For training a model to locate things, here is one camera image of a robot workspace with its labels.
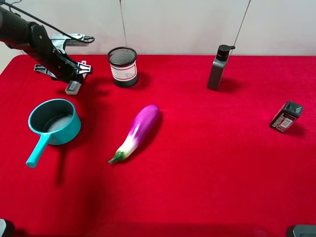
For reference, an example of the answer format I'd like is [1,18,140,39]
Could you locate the teal saucepan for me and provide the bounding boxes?
[26,99,81,168]

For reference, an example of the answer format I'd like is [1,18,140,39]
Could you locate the black mesh pen holder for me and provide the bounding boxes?
[107,46,138,88]

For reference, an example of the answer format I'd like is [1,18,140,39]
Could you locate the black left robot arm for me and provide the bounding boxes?
[0,7,95,84]

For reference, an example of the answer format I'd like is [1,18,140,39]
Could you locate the grey pump bottle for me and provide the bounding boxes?
[207,44,236,90]

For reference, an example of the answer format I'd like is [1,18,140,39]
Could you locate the purple toy eggplant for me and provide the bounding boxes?
[108,104,159,164]

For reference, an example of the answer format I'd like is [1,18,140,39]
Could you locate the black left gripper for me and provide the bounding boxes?
[34,48,92,83]

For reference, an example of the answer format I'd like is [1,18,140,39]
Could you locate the white eraser with barcode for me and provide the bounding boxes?
[65,81,81,95]

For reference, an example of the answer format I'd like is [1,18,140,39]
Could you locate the red table cloth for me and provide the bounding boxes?
[0,55,316,237]

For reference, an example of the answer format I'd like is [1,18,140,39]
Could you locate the small black red box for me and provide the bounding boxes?
[269,101,304,133]

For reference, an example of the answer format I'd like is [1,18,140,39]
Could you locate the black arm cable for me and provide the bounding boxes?
[0,0,96,47]

